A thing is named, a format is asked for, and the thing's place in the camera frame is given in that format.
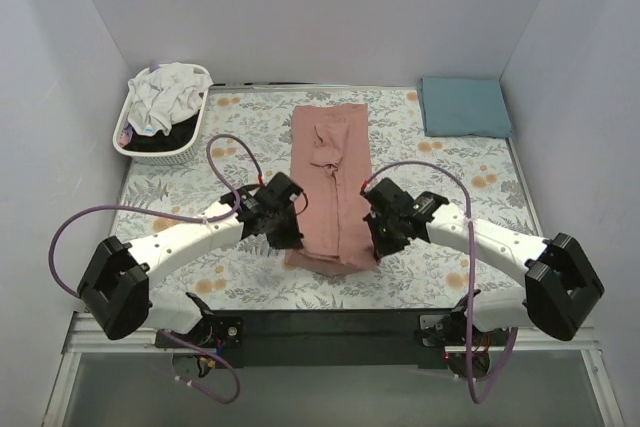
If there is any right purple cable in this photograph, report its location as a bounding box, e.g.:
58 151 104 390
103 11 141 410
360 160 519 405

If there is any folded teal t shirt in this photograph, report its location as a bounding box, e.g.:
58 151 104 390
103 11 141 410
418 77 512 139

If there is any white crumpled garment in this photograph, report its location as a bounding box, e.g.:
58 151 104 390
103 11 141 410
127 63 213 137

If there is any black garment in basket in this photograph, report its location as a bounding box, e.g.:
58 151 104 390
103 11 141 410
124 115 198 152

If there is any pink printed t shirt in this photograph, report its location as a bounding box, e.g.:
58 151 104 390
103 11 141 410
286 104 377 276

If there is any floral table mat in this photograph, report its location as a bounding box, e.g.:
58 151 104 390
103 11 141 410
113 86 541 310

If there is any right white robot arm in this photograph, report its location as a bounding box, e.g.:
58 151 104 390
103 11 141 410
361 178 604 341

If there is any aluminium frame rail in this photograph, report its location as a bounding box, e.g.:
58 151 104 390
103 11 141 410
62 313 601 353

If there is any purple cable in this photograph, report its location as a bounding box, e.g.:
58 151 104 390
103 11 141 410
48 133 266 405
360 160 519 405

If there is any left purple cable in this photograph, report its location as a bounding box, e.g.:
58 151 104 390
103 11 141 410
48 133 266 405

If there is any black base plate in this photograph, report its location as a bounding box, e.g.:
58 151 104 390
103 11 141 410
154 310 513 372

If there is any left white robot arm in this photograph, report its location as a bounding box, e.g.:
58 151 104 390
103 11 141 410
77 173 307 344

